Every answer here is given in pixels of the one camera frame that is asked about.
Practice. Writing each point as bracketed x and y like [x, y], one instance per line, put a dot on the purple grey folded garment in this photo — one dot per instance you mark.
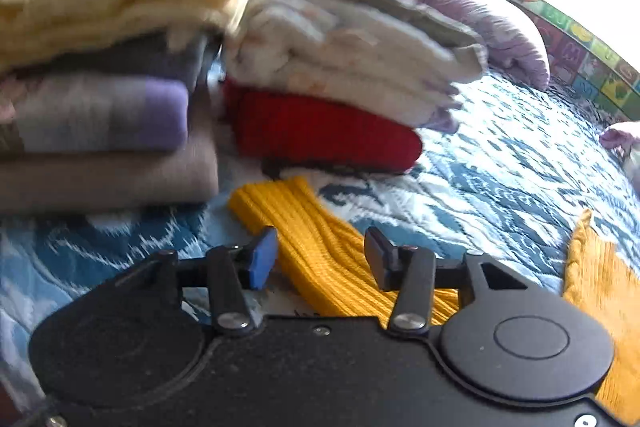
[100, 112]

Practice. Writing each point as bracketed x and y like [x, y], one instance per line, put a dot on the white floral folded cloth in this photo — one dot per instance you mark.
[340, 57]

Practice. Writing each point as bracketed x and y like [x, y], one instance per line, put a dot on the colourful foam mat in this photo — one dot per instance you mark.
[575, 47]

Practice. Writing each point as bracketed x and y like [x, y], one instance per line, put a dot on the blue patterned bedspread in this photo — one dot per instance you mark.
[500, 187]

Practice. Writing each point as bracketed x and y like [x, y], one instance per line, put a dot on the purple pillow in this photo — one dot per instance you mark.
[495, 27]
[622, 147]

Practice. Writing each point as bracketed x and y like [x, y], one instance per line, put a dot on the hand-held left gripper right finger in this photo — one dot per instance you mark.
[379, 259]

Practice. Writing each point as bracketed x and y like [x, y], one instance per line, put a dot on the yellow knit sweater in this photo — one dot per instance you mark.
[310, 247]

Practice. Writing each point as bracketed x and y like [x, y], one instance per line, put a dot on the taupe folded garment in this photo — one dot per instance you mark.
[110, 177]

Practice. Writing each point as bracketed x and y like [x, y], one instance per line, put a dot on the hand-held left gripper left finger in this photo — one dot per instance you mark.
[264, 257]

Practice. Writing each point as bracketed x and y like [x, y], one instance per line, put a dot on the cream folded knit garment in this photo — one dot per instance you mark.
[110, 7]

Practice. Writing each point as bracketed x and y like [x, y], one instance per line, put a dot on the red folded knit garment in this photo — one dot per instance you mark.
[320, 132]

